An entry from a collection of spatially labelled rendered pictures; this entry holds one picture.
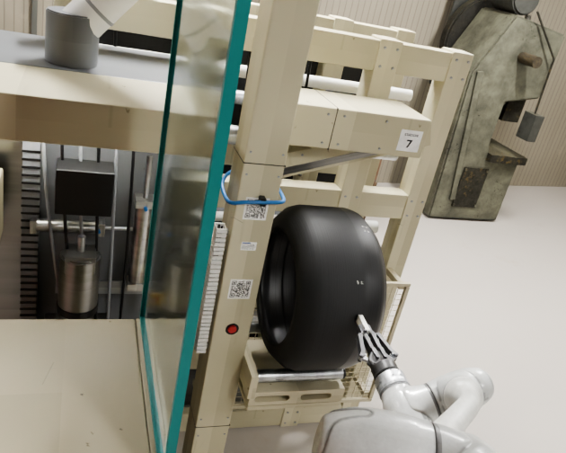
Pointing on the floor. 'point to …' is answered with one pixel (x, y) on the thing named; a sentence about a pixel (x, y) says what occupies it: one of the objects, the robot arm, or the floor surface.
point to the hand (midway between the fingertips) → (362, 325)
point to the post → (254, 177)
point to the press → (490, 103)
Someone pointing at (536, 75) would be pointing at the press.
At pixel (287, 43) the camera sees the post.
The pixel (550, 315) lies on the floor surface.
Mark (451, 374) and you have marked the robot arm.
